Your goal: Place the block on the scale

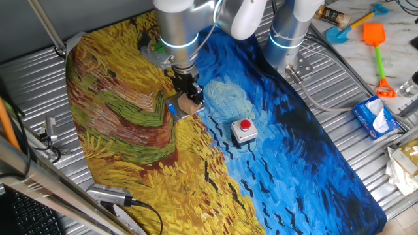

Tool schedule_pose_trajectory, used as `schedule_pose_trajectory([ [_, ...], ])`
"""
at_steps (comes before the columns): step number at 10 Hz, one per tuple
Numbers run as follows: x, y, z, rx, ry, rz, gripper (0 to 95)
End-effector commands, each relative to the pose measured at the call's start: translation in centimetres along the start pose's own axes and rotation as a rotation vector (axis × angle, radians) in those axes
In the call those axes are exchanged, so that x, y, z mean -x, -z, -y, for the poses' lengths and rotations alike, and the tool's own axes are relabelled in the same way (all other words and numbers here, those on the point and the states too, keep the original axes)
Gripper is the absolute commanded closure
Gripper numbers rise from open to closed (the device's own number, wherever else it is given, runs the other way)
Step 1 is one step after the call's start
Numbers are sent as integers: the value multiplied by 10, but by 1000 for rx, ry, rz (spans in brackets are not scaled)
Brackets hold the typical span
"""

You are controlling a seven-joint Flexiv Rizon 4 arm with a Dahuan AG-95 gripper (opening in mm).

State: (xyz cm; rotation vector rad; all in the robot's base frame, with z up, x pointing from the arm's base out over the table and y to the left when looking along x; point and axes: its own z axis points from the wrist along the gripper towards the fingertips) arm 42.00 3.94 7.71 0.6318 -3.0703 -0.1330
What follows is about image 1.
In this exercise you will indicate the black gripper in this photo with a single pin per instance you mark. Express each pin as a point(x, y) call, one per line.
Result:
point(184, 78)

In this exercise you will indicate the pale wooden block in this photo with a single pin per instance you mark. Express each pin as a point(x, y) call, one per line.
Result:
point(189, 106)

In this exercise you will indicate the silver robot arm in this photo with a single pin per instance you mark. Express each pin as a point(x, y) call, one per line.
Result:
point(179, 23)

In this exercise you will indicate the silver digital scale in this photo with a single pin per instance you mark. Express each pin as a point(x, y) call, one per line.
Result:
point(173, 109)

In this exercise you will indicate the green button yellow box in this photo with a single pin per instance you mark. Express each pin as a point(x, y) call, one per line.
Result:
point(159, 48)

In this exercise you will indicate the red button grey box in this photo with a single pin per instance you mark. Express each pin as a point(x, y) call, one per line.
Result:
point(243, 132)

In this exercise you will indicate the painted blue yellow mat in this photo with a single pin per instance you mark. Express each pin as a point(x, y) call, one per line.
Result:
point(294, 163)

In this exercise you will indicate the black clamp tool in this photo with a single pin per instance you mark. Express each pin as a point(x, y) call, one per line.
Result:
point(65, 151)

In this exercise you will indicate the brown label bottle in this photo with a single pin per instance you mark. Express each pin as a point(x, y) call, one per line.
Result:
point(333, 16)

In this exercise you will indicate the metal tripod pole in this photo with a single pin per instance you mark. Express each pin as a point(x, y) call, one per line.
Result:
point(45, 23)

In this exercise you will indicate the blue tissue box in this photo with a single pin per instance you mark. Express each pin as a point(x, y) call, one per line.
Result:
point(372, 120)

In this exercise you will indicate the orange pole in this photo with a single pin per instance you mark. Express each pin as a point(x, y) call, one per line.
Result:
point(6, 124)

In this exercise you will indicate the black keyboard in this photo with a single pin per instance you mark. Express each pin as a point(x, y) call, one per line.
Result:
point(29, 215)

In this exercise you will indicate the grey metal bar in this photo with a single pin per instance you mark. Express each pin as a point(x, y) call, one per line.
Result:
point(408, 108)

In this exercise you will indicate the clear glass bottle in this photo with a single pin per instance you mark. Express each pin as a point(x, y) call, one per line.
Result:
point(409, 88)

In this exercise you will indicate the white crumpled cloth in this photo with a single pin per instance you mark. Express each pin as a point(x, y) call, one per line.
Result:
point(398, 182)

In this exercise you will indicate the tan plastic package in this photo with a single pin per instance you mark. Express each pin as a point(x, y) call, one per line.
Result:
point(408, 156)

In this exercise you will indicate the black flat object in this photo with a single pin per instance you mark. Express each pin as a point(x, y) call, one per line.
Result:
point(414, 42)

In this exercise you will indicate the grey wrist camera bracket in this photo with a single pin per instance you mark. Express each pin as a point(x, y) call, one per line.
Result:
point(156, 58)

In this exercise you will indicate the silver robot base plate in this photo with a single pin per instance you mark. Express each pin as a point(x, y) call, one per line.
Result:
point(303, 65)

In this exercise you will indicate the silver ribbed camera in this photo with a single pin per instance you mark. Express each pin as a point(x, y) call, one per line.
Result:
point(107, 194)
point(51, 125)

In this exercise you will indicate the grey toothed camera bracket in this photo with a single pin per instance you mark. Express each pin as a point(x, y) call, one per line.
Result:
point(125, 222)

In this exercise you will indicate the aluminium frame bar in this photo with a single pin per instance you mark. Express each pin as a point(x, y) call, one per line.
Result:
point(49, 189)

